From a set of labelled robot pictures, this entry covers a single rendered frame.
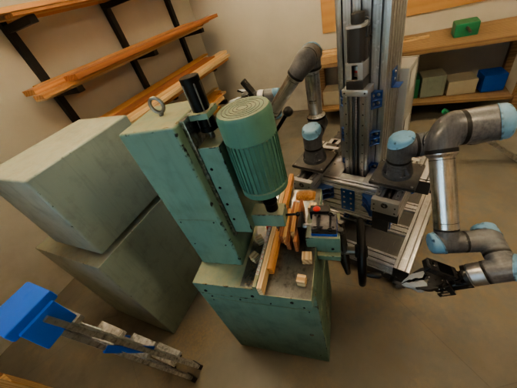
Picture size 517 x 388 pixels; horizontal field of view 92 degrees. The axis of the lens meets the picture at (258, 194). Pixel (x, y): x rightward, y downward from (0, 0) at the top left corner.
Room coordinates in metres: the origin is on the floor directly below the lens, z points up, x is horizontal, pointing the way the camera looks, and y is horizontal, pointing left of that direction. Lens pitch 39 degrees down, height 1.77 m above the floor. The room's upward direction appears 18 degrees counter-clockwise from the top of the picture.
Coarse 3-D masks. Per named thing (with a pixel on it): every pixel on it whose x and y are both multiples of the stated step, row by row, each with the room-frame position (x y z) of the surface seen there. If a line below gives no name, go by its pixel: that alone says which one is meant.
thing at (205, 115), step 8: (184, 80) 0.79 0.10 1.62; (192, 80) 0.78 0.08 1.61; (200, 80) 0.82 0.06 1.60; (184, 88) 0.80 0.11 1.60; (192, 88) 0.79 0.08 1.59; (200, 88) 0.80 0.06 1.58; (192, 96) 0.79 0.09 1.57; (200, 96) 0.79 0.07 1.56; (192, 104) 0.79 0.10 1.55; (200, 104) 0.79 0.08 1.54; (208, 104) 0.82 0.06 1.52; (192, 112) 0.81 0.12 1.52; (200, 112) 0.78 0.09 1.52; (208, 112) 0.78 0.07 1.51; (192, 120) 0.79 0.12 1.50; (200, 120) 0.79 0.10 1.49; (208, 120) 0.79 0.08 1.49; (200, 128) 0.80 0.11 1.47; (208, 128) 0.78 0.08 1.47; (216, 128) 0.79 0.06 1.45
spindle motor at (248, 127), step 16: (256, 96) 0.81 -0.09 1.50; (224, 112) 0.76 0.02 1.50; (240, 112) 0.72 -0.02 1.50; (256, 112) 0.68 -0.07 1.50; (272, 112) 0.72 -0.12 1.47; (224, 128) 0.70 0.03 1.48; (240, 128) 0.67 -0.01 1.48; (256, 128) 0.67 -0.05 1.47; (272, 128) 0.70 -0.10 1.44; (240, 144) 0.68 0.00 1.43; (256, 144) 0.67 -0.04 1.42; (272, 144) 0.69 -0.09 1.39; (240, 160) 0.69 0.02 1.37; (256, 160) 0.67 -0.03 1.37; (272, 160) 0.68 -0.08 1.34; (240, 176) 0.72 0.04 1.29; (256, 176) 0.67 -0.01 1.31; (272, 176) 0.68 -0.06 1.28; (256, 192) 0.68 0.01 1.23; (272, 192) 0.67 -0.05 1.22
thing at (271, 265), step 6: (288, 186) 1.02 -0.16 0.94; (288, 192) 0.97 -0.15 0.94; (288, 198) 0.94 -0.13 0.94; (288, 204) 0.92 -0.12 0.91; (276, 234) 0.73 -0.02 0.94; (276, 240) 0.70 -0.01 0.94; (276, 246) 0.67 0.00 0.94; (276, 252) 0.65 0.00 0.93; (270, 258) 0.62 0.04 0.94; (276, 258) 0.63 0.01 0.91; (270, 264) 0.59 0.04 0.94; (270, 270) 0.58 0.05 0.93
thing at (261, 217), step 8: (256, 208) 0.79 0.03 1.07; (264, 208) 0.77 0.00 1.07; (280, 208) 0.74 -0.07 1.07; (256, 216) 0.75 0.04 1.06; (264, 216) 0.74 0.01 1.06; (272, 216) 0.72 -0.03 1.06; (280, 216) 0.71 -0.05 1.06; (256, 224) 0.76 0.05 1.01; (264, 224) 0.74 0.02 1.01; (272, 224) 0.72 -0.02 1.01; (280, 224) 0.71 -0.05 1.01
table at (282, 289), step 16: (320, 192) 0.94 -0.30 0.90; (304, 240) 0.68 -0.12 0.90; (288, 256) 0.63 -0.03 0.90; (320, 256) 0.61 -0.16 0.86; (336, 256) 0.58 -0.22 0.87; (288, 272) 0.56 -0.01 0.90; (304, 272) 0.54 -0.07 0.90; (272, 288) 0.52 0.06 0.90; (288, 288) 0.50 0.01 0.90; (304, 288) 0.48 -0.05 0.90; (288, 304) 0.47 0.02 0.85; (304, 304) 0.44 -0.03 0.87
